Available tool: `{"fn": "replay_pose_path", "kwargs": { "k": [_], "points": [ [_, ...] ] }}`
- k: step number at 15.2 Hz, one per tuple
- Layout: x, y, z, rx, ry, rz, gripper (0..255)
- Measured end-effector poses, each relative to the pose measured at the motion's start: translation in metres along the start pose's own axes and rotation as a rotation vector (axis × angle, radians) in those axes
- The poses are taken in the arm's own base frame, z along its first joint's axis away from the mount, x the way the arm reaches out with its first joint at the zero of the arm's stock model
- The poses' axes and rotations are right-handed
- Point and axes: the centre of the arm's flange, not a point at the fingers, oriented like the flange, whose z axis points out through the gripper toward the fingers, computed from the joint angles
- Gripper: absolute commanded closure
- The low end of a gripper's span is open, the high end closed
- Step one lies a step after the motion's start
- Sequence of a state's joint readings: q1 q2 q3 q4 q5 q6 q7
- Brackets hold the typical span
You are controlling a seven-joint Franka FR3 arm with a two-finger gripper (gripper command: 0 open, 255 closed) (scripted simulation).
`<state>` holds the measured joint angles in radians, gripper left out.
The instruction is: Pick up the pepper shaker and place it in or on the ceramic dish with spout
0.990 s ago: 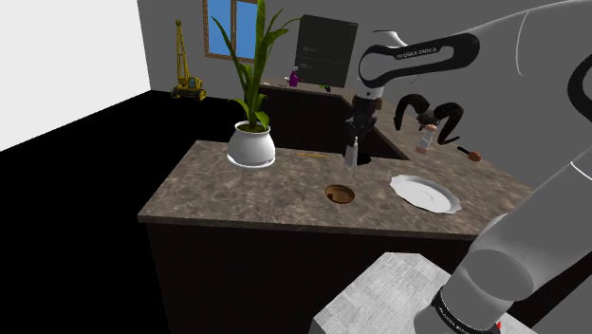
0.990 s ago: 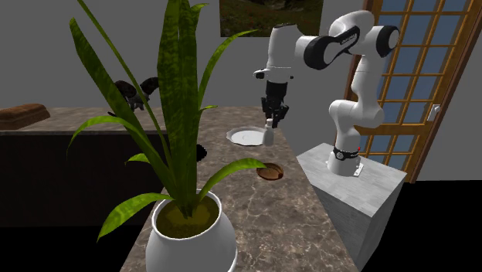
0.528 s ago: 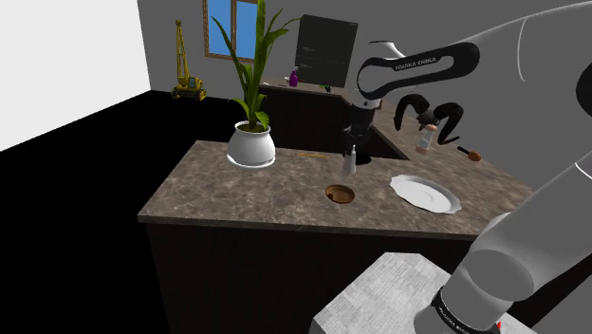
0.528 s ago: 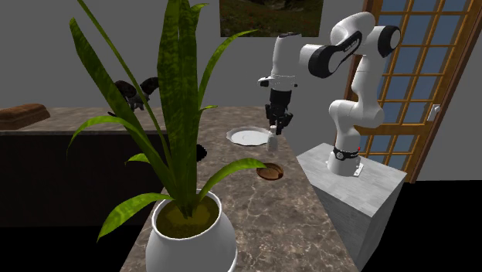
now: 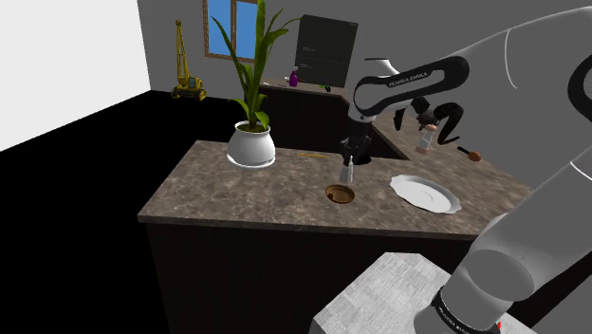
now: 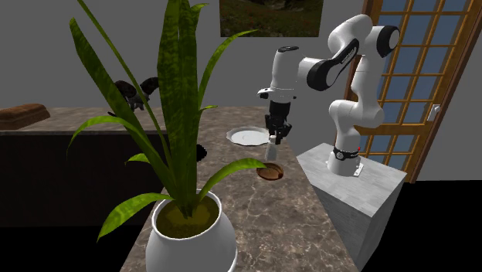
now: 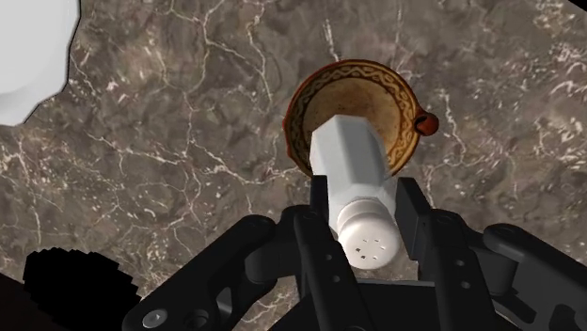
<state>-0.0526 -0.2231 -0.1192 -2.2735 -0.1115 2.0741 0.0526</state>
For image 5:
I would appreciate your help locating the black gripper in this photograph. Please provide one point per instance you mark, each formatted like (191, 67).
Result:
(359, 139)

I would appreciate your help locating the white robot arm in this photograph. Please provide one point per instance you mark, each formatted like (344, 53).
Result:
(532, 83)

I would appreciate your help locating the small grey bottle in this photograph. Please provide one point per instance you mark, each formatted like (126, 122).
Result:
(347, 173)

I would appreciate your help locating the yellow pencil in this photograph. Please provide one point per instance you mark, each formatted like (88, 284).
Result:
(312, 155)

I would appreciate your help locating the brown bowl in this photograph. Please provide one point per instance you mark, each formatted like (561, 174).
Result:
(340, 194)

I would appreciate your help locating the small green object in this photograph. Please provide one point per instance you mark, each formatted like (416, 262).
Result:
(325, 87)

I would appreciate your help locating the clear shaker with brown cap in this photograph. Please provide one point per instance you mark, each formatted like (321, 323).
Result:
(425, 139)

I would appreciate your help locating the white plate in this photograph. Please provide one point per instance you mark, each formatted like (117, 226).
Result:
(425, 193)

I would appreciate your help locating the purple spray bottle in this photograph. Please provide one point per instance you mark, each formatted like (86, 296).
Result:
(293, 78)

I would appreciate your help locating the green plant in white pot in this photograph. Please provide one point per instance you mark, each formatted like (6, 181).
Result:
(251, 145)

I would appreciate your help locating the grey robot stand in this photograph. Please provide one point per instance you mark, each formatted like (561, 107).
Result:
(384, 296)

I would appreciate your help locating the dark kitchen counter cabinet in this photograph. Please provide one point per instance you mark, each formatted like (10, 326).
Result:
(277, 277)

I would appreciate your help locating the wood-framed window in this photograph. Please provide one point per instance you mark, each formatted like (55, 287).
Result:
(222, 27)

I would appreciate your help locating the yellow toy crane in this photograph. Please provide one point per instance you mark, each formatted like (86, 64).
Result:
(185, 78)

